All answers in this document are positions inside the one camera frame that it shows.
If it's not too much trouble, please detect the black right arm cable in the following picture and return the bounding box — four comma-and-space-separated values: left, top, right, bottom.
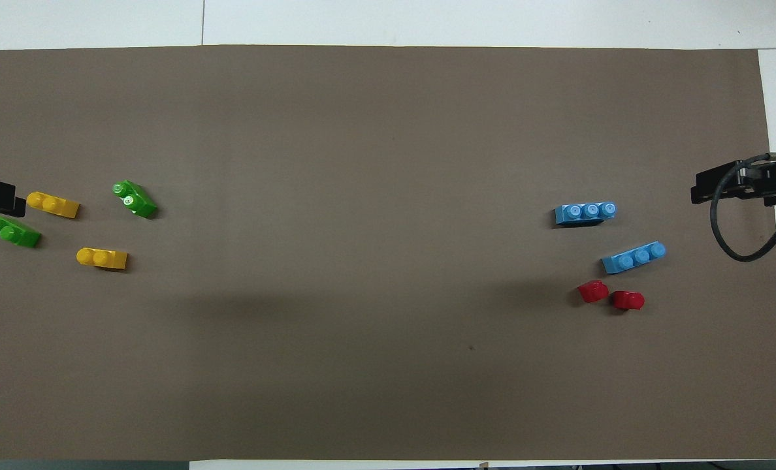
710, 153, 776, 263

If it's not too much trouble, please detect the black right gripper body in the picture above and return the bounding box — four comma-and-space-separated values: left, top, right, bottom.
690, 157, 776, 206

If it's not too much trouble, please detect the green two-stud toy brick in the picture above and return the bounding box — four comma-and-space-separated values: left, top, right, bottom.
112, 180, 159, 219
0, 217, 41, 249

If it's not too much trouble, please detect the red one-stud toy brick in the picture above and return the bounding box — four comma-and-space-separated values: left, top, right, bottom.
610, 290, 645, 311
577, 280, 609, 304

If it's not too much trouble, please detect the brown table mat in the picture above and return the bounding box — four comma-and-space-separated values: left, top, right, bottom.
0, 44, 776, 462

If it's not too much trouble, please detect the blue three-stud toy brick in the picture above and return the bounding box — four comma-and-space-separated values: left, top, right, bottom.
553, 202, 617, 227
601, 242, 667, 275

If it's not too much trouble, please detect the yellow two-stud toy brick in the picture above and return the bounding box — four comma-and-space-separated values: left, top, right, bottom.
26, 191, 80, 219
76, 247, 129, 271

